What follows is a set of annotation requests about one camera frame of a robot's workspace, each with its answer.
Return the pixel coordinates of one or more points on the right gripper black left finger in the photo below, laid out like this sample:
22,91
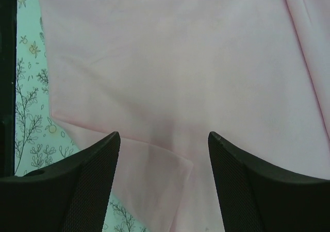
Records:
69,195

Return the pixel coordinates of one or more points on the pink t-shirt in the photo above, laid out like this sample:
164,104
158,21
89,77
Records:
166,73

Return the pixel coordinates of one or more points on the floral table mat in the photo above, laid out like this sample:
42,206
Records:
39,141

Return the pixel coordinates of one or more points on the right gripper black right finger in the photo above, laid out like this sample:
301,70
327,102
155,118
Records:
255,195

